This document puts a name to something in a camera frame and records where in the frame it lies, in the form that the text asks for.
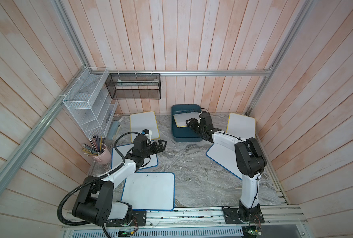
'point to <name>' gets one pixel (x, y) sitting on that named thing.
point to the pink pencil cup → (103, 158)
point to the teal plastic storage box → (185, 134)
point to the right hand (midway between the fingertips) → (186, 122)
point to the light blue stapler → (114, 130)
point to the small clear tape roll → (118, 118)
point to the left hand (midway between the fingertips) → (161, 145)
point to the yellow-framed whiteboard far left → (142, 121)
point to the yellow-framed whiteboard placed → (180, 119)
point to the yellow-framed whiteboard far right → (241, 126)
